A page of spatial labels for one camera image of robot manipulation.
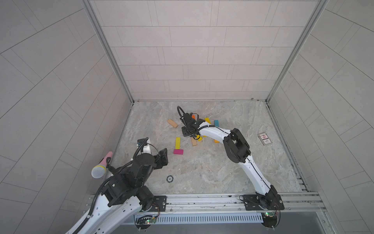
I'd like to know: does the tan wooden block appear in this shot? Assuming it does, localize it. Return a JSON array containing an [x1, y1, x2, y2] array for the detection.
[[167, 119, 178, 128], [191, 137, 197, 146]]

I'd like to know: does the magenta block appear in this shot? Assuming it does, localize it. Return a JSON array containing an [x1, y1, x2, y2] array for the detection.
[[173, 149, 184, 155]]

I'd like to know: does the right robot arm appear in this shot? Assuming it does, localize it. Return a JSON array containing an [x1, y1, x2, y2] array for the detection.
[[177, 106, 280, 210]]

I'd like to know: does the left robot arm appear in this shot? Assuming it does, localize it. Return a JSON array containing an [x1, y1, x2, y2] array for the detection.
[[68, 149, 168, 234]]

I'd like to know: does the pink microphone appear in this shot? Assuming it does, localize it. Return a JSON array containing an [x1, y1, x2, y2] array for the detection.
[[91, 152, 114, 179]]

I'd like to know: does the left circuit board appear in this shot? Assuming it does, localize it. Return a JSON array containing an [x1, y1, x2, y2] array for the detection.
[[134, 215, 157, 230]]

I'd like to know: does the circuit board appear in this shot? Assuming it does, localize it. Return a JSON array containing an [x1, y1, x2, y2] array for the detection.
[[261, 212, 278, 228], [134, 215, 157, 230]]

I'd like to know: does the small printed card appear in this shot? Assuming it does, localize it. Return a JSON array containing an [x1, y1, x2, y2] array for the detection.
[[258, 133, 273, 146]]

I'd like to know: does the right circuit board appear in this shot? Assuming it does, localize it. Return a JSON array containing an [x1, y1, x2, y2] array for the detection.
[[261, 212, 278, 228]]

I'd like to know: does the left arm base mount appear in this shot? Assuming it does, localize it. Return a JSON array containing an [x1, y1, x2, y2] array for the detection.
[[144, 196, 167, 212]]

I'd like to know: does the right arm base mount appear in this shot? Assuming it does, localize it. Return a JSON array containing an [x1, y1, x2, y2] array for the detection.
[[239, 194, 285, 211]]

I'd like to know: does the aluminium rail frame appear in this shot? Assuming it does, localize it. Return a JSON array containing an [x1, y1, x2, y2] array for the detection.
[[139, 192, 327, 215]]

